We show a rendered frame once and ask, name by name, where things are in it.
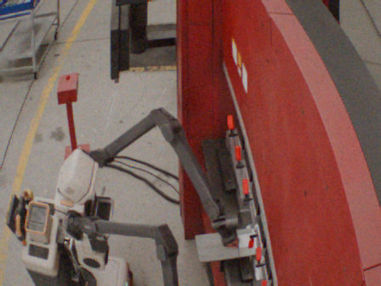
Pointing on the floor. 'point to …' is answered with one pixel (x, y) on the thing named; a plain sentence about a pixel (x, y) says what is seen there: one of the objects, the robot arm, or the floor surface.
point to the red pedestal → (65, 89)
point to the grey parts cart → (28, 36)
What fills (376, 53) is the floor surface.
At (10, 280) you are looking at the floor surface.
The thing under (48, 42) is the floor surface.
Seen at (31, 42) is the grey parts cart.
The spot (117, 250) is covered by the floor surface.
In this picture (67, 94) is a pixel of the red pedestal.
